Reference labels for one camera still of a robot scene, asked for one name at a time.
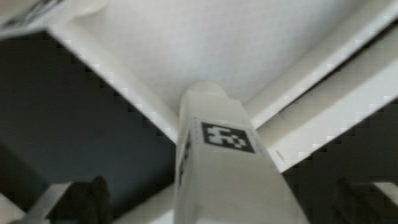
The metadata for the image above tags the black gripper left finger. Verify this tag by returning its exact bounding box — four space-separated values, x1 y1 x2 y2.
11 175 114 224

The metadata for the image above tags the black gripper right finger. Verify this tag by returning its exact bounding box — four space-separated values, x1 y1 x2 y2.
333 179 398 224

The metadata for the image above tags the white desk leg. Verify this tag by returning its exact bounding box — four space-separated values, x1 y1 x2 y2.
0 0 111 40
173 82 310 224

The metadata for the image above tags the white desk top panel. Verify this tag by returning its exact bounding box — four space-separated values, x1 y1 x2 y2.
50 0 398 137

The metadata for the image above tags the white left barrier block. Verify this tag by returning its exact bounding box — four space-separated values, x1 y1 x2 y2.
0 193 25 224

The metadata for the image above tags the white front barrier rail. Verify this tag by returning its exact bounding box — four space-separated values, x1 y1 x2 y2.
112 36 398 224

